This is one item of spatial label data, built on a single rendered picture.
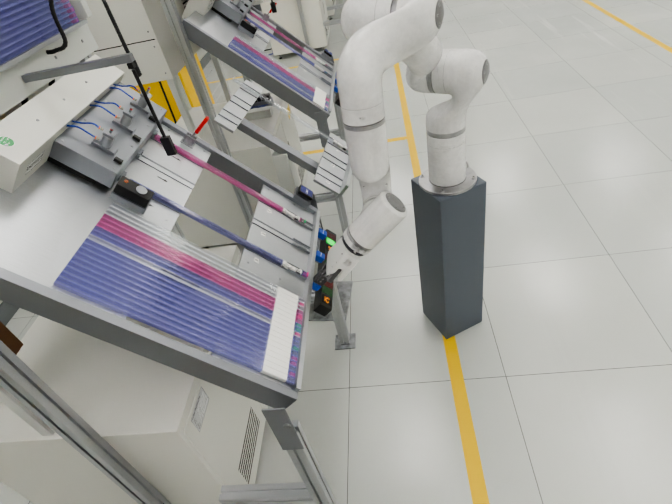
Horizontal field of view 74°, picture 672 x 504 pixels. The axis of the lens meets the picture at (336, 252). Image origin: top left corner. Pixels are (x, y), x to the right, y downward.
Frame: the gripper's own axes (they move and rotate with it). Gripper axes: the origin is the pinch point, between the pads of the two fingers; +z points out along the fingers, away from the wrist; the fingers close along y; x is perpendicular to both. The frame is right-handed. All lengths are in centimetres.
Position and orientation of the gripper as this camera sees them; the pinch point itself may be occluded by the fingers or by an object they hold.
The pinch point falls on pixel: (321, 277)
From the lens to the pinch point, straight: 125.0
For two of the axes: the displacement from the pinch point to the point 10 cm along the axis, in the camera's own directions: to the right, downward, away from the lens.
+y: 0.4, -6.5, 7.6
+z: -5.8, 6.0, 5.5
